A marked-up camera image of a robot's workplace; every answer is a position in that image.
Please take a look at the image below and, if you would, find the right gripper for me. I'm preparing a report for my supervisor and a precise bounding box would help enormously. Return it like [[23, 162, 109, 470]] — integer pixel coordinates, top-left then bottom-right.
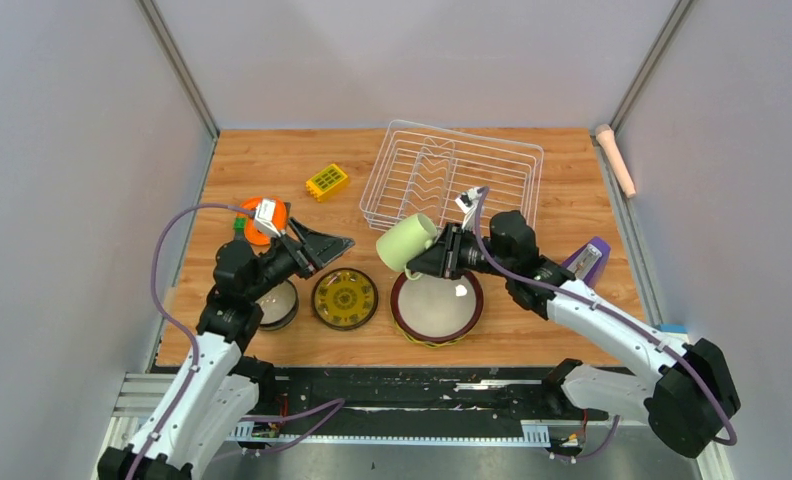
[[407, 221, 514, 279]]

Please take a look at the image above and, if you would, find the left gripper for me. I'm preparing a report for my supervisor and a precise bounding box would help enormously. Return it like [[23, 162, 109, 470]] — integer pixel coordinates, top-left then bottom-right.
[[246, 217, 354, 302]]

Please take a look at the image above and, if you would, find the light green mug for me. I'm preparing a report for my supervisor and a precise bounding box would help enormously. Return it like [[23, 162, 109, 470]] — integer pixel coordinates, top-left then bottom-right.
[[376, 213, 438, 281]]

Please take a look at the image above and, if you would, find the brown-rimmed white plate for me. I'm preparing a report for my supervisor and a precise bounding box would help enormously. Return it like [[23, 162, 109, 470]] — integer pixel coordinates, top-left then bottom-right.
[[389, 273, 484, 341]]

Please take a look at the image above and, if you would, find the black plate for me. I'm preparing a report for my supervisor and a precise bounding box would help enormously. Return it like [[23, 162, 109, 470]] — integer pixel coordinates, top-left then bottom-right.
[[311, 267, 380, 332]]

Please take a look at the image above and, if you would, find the yellow patterned black-rimmed plate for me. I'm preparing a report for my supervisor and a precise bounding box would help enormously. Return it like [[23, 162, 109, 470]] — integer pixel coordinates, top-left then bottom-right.
[[311, 267, 379, 331]]

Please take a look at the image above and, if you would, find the dark blue bowl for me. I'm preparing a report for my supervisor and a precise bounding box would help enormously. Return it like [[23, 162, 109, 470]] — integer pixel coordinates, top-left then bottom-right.
[[257, 280, 299, 331]]

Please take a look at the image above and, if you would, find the yellow dotted plate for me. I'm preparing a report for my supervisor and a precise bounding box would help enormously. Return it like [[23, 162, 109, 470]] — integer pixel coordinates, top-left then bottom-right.
[[393, 324, 467, 349]]

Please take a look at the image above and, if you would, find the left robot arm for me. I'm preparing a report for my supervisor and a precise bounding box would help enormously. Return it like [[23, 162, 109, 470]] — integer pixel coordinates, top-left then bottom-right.
[[97, 218, 355, 479]]

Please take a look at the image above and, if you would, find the orange toy on grey base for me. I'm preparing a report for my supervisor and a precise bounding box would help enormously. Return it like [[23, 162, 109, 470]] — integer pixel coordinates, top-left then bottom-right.
[[233, 196, 290, 246]]

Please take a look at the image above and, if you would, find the yellow toy brick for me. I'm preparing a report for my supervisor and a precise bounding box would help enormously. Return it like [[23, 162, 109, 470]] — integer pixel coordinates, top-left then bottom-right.
[[305, 163, 350, 203]]

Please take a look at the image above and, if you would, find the purple metronome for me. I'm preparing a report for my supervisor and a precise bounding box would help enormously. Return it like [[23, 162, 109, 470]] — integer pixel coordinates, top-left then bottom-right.
[[561, 236, 612, 288]]

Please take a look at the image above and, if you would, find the blue and white toy brick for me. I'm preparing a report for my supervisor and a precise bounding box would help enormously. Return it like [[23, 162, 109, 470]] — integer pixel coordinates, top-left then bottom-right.
[[659, 324, 687, 335]]

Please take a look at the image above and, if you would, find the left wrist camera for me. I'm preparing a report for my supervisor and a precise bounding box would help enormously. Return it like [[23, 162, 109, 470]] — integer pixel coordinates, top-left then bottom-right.
[[252, 197, 288, 243]]

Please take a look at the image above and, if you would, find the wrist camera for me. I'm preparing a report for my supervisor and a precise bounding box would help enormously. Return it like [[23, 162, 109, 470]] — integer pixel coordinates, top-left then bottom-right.
[[455, 186, 489, 234], [252, 197, 288, 243]]

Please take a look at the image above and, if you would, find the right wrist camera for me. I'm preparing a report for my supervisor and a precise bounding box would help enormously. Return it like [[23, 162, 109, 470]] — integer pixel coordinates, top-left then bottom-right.
[[455, 186, 489, 234]]

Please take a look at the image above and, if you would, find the white wire dish rack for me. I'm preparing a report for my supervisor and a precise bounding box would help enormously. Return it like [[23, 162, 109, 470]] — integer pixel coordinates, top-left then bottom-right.
[[359, 119, 545, 232]]

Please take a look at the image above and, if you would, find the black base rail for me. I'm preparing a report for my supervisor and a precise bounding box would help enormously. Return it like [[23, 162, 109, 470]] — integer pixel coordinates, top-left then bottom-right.
[[251, 367, 609, 439]]

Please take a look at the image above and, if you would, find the beige cylinder handle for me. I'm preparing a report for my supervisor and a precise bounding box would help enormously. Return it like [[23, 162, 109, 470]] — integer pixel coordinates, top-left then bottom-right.
[[594, 124, 637, 199]]

